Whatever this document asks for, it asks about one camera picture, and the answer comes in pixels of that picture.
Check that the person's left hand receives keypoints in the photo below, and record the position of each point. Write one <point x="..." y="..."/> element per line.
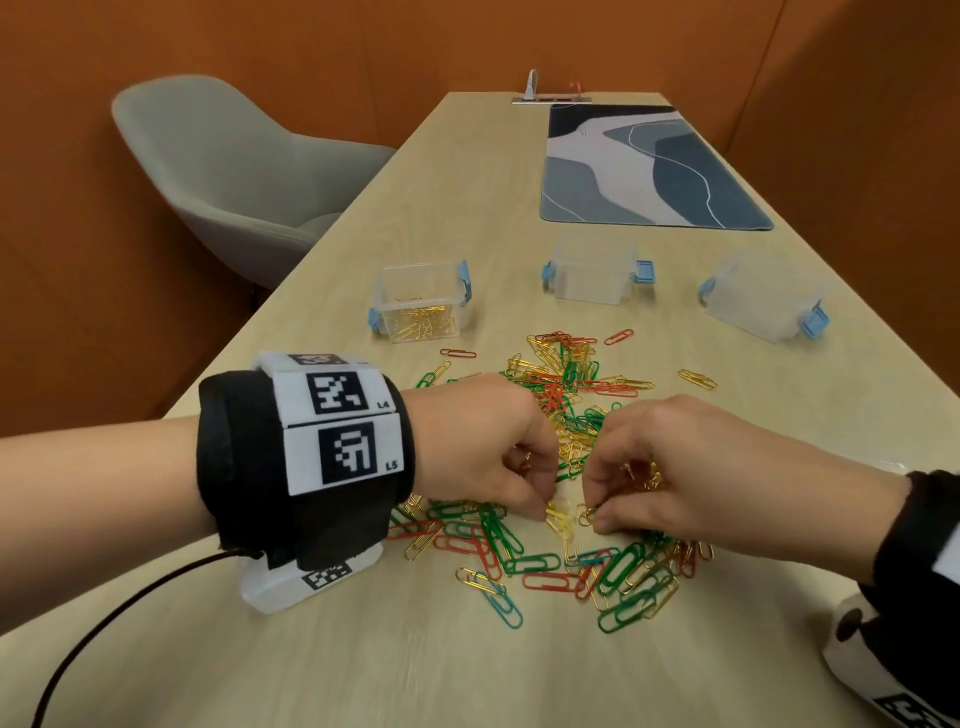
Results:
<point x="472" y="435"/>

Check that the person's right hand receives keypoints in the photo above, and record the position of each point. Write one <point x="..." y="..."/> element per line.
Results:
<point x="735" y="487"/>

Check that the handful of gold paper clips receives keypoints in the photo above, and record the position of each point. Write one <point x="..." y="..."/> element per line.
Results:
<point x="523" y="459"/>

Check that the pile of colored paper clips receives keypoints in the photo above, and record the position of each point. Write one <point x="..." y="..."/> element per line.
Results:
<point x="570" y="390"/>

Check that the sorted heap of gold clips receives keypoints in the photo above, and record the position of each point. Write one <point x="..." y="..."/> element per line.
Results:
<point x="420" y="324"/>

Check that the transparent box with blue latches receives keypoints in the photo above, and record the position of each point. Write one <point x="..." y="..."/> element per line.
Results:
<point x="420" y="285"/>
<point x="596" y="277"/>
<point x="761" y="300"/>

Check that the person's left forearm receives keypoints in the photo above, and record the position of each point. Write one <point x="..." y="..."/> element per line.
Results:
<point x="90" y="510"/>

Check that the white left marker band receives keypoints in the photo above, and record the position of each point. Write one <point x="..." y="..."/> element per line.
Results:
<point x="300" y="457"/>

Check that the white marker band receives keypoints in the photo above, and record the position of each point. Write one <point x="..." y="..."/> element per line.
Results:
<point x="949" y="555"/>
<point x="300" y="457"/>

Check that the white right marker band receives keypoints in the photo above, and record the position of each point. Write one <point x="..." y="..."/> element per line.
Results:
<point x="949" y="555"/>

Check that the blue patterned desk mat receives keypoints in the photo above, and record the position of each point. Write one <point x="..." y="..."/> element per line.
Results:
<point x="652" y="172"/>

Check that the grey shell chair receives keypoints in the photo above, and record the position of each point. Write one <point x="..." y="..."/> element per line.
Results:
<point x="240" y="187"/>

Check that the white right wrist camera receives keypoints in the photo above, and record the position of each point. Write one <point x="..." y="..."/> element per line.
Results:
<point x="847" y="660"/>

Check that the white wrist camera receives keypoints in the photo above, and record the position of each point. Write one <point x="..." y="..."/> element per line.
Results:
<point x="270" y="589"/>
<point x="847" y="660"/>

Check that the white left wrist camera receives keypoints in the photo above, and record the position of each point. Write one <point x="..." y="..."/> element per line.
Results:
<point x="270" y="589"/>

